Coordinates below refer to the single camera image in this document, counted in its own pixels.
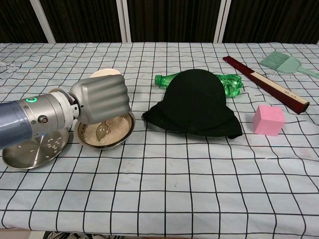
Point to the black bucket hat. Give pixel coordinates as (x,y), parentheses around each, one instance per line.
(194,104)

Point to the metal spoon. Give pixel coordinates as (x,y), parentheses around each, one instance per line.
(102,132)

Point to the checked light blue tablecloth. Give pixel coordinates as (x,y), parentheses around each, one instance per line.
(159,179)

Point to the white paper cup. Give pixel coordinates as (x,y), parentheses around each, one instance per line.
(104,73)

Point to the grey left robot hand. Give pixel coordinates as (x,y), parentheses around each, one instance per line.
(102,98)

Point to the white partition post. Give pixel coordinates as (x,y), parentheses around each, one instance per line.
(43,21)
(123,21)
(222,21)

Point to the dark red folded fan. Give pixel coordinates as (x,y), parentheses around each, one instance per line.
(264,83)

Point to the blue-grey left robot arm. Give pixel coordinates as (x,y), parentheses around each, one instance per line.
(30,119)

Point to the mint green brush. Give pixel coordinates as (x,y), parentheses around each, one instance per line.
(286,66)

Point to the empty steel bowl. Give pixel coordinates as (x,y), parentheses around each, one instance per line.
(30,155)

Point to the pink foam cube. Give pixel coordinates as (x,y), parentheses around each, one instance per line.
(268,120)

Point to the green plastic bottle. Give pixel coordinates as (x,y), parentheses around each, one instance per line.
(233,85)

